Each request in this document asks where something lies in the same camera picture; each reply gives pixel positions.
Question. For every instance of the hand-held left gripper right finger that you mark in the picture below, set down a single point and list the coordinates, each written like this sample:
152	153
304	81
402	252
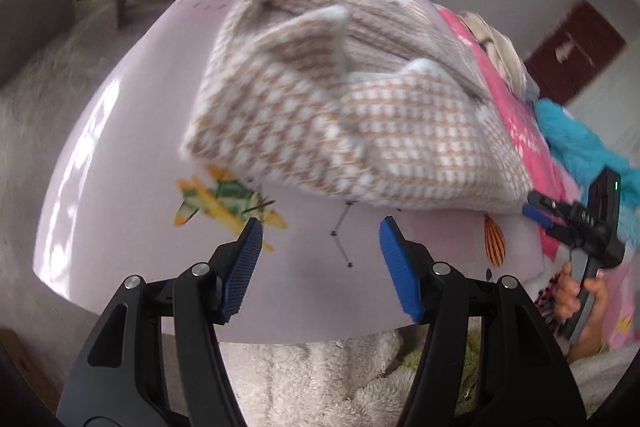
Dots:
400	277

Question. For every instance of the lavender printed bed sheet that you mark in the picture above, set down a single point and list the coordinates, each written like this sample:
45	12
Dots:
125	157

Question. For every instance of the white fluffy robe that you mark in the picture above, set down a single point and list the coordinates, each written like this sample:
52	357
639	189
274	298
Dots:
310	382

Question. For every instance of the beige clothes pile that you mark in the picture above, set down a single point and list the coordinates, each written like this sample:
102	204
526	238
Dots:
500	52

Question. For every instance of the dark grey cabinet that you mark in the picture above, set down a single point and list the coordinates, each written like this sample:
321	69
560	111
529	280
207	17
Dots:
30	22

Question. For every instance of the brown door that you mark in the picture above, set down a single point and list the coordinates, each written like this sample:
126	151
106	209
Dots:
575	52

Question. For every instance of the person's right hand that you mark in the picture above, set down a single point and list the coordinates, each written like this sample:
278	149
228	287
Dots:
565	292

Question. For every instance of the teal cloth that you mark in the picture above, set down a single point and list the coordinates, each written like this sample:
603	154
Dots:
575	137

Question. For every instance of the green fluffy cloth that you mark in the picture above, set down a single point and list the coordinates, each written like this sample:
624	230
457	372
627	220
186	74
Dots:
467	372

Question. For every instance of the person's right forearm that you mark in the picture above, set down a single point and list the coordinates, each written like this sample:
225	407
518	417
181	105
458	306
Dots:
587	347

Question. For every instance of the beige houndstooth fuzzy coat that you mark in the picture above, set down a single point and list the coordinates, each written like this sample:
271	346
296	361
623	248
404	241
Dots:
325	107

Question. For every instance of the pink floral blanket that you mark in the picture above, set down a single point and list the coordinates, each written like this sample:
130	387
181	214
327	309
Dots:
520	132

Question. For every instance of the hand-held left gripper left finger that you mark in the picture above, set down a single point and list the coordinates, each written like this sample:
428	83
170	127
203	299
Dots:
242	277

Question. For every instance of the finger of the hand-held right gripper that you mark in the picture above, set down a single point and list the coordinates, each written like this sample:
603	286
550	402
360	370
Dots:
547	224
552	204

